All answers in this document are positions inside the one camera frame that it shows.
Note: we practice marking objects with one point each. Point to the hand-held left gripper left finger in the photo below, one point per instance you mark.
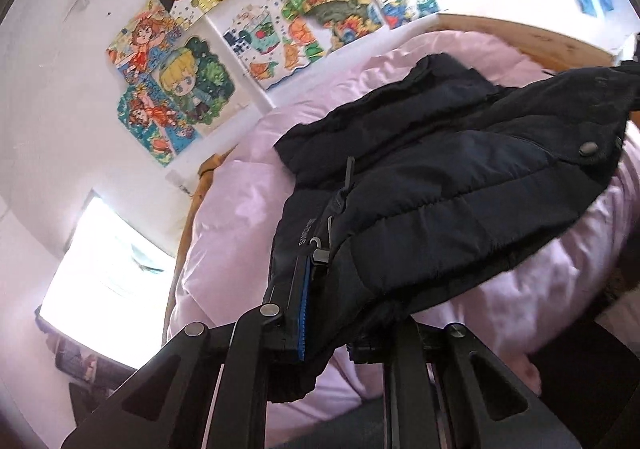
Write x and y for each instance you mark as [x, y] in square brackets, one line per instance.
[302, 309]

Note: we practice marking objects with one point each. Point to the bright window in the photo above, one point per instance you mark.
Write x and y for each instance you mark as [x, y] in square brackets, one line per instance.
[100, 289]

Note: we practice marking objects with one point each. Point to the group of colourful wall drawings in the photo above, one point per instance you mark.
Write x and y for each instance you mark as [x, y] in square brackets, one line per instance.
[320, 4]

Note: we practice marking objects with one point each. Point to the white wall hook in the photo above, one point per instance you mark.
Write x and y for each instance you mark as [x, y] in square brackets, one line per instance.
[77, 4]

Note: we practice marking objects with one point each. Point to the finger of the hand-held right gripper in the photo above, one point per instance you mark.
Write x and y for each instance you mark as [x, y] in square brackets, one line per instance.
[635, 79]

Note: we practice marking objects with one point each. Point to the person's dark trousers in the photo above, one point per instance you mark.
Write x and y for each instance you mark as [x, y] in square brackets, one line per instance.
[590, 379]

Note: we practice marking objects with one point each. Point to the pink duvet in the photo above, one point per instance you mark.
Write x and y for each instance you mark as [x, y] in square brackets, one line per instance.
[240, 239]

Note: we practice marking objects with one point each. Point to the wooden bed frame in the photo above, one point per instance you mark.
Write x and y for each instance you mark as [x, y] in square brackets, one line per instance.
[525, 34]

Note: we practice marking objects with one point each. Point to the pink fuzzy cloth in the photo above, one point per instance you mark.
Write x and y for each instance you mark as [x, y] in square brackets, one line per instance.
[532, 374]

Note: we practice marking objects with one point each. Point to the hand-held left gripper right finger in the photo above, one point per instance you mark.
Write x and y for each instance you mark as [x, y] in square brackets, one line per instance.
[405, 354]

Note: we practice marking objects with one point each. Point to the black padded jacket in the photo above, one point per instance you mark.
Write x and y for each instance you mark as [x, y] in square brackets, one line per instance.
[450, 189]

